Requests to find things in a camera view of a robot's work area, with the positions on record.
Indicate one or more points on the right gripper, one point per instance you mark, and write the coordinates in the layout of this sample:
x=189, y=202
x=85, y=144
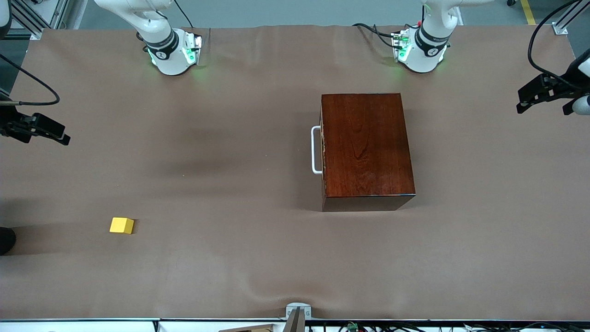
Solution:
x=10, y=124

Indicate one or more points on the grey metal post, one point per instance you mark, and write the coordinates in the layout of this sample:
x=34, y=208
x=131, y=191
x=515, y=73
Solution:
x=295, y=323

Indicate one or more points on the green connector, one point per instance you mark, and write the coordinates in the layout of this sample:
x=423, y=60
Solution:
x=353, y=327

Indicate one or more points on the brown table cloth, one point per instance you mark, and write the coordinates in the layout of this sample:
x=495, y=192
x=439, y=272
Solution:
x=207, y=253

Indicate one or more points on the black round object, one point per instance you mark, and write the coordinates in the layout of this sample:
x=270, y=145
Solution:
x=5, y=240

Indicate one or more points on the grey clamp bracket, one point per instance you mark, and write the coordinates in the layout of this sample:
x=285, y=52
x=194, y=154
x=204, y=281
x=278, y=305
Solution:
x=298, y=306

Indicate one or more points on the white table edge rail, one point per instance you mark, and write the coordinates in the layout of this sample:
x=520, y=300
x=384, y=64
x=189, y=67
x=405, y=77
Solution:
x=92, y=326

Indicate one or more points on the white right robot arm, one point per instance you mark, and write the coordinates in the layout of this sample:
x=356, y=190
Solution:
x=168, y=60

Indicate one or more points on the aluminium frame with black bars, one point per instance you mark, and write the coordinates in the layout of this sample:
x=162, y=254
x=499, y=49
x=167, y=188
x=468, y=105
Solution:
x=34, y=25

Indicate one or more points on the dark brown wooden cabinet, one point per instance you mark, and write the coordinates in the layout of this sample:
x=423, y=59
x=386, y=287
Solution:
x=368, y=147

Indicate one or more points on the yellow block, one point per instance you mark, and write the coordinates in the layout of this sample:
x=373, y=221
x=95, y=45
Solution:
x=121, y=225

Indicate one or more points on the light wooden board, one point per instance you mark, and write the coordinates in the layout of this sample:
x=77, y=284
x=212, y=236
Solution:
x=249, y=329

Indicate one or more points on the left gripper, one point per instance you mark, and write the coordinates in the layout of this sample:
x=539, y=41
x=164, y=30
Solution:
x=563, y=87

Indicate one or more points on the aluminium profile with bracket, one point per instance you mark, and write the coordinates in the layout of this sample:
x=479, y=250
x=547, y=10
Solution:
x=560, y=28

